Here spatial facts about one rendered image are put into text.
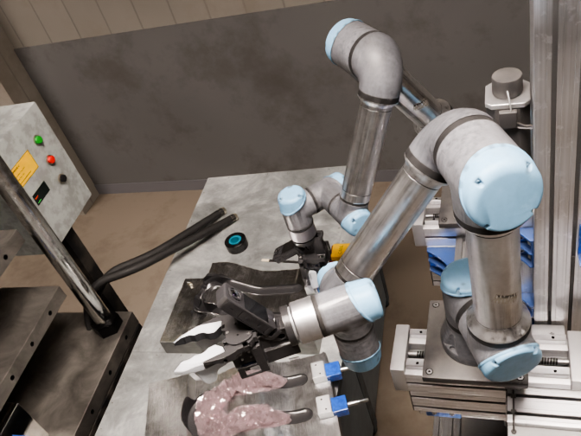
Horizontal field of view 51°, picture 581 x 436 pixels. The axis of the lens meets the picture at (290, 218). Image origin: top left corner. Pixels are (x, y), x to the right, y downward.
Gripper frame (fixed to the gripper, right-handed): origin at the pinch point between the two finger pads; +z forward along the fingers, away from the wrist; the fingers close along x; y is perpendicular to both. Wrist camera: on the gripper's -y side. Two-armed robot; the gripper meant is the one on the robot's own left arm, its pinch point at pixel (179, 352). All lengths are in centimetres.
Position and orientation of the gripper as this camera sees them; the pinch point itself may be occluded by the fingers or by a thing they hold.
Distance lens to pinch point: 109.7
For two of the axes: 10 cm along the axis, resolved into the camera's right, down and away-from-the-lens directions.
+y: 2.8, 8.0, 5.3
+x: -1.5, -5.0, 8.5
